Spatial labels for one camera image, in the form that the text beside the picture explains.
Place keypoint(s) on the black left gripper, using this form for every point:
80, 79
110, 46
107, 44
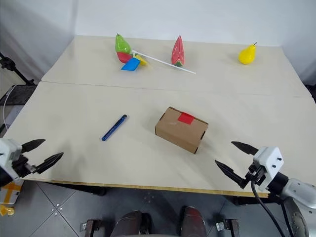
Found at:
23, 165

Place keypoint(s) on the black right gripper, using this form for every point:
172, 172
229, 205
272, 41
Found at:
256, 174

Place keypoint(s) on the brown cardboard box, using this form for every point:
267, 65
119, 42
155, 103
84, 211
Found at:
177, 134

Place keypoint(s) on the blue pen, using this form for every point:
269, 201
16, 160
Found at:
114, 128

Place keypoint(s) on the carton with yellow tape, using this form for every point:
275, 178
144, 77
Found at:
8, 195

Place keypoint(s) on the small red block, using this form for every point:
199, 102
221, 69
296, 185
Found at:
185, 118

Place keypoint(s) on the black table leg caster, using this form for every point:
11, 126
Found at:
90, 228
225, 228

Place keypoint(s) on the dark rounded shape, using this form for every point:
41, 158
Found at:
132, 224
193, 222

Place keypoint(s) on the black tripod stand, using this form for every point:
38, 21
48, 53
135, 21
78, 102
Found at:
14, 69

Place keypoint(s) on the yellow toy pear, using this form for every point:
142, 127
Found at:
247, 56

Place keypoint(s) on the toy watermelon slice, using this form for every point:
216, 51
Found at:
178, 53

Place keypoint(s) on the colourful pinwheel with white stick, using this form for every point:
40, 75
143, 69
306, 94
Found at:
130, 64

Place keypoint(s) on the green toy pear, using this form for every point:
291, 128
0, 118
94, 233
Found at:
122, 44

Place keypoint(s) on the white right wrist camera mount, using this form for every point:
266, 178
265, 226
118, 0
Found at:
270, 159

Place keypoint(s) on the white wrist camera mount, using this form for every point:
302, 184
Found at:
270, 159
8, 151

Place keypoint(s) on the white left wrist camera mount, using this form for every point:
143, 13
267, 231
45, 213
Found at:
8, 151

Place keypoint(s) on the black table frame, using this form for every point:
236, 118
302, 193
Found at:
242, 200

